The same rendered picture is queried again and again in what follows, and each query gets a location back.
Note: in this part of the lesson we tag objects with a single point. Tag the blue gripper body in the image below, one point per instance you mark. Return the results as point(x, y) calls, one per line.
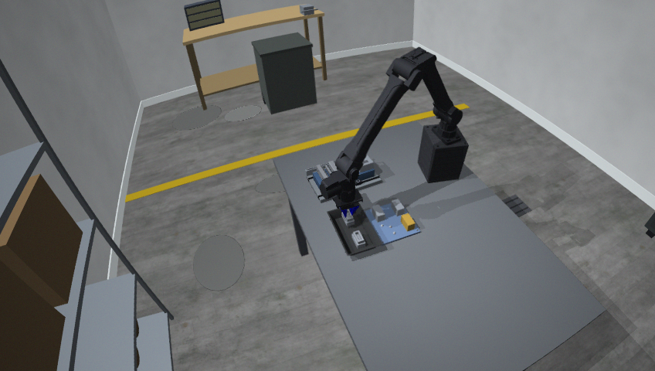
point(347, 199)

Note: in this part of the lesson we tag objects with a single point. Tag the yellow block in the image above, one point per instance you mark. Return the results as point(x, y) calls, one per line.
point(407, 222)

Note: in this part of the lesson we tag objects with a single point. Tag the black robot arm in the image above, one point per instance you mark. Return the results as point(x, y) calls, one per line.
point(413, 66)

